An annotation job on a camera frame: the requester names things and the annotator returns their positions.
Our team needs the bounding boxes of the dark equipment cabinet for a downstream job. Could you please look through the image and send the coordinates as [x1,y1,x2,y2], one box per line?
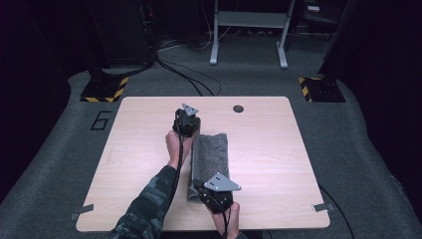
[85,0,157,69]

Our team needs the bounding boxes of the grey towel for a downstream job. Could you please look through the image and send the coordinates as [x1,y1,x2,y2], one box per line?
[186,131,231,203]

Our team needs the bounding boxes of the white metal desk frame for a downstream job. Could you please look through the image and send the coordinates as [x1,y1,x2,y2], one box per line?
[209,0,297,70]

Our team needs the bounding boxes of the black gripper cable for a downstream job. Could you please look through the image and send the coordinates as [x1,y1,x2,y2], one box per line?
[168,127,185,208]
[217,204,233,239]

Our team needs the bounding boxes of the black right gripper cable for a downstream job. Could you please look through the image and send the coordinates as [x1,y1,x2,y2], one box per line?
[217,204,233,239]

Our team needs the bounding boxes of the person's right hand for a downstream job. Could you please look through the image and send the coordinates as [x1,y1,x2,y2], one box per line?
[210,201,241,239]

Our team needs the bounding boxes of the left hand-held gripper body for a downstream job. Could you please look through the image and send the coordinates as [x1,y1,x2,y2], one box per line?
[171,103,202,138]

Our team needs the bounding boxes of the grey tape strip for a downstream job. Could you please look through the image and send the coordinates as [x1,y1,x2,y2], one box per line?
[312,202,335,213]
[70,203,95,222]

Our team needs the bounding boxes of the person's left hand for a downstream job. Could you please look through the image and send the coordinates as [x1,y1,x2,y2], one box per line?
[164,128,195,170]

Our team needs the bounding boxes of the black cable beside table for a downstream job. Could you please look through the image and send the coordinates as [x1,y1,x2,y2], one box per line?
[317,184,355,239]

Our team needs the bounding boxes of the black floor cables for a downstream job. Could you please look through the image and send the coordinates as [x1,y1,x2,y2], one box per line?
[154,54,223,98]

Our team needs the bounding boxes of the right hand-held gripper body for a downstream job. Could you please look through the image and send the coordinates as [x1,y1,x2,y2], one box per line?
[195,171,243,215]

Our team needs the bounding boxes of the black yellow striped stand base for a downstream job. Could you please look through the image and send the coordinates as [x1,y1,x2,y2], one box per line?
[80,76,129,104]
[297,76,346,104]

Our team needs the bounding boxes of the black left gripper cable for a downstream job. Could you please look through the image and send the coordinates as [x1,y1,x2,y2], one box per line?
[168,127,185,208]

